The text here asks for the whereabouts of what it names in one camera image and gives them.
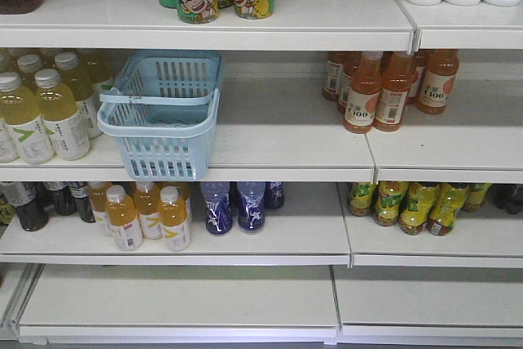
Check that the light blue plastic basket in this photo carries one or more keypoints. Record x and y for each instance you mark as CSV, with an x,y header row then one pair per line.
x,y
162,112

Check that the blue sports drink bottle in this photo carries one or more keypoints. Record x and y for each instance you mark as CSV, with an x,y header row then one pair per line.
x,y
251,213
218,215

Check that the white shelf board upper left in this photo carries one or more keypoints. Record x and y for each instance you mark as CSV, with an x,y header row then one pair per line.
x,y
240,153

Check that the white shelf board middle left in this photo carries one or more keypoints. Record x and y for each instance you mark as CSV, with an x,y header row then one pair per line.
x,y
285,240

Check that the yellow lemon tea bottle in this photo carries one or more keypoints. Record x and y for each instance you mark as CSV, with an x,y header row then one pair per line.
x,y
420,199
451,198
361,198
387,205

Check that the yellow drink bottle white label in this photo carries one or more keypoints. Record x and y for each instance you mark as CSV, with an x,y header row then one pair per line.
x,y
146,200
124,224
174,219

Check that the orange juice bottle white label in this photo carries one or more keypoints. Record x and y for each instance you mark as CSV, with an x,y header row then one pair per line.
x,y
396,82
438,82
363,93

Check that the dark tea bottle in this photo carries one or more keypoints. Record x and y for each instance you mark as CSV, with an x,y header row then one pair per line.
x,y
80,193
22,195
61,197

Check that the white shelf board upper right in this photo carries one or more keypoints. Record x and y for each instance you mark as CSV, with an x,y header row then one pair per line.
x,y
448,153

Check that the pale green drink bottle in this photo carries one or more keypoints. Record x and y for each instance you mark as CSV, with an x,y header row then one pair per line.
x,y
76,77
64,124
24,121

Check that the white shelf board top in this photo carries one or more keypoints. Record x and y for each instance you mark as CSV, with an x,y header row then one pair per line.
x,y
296,25

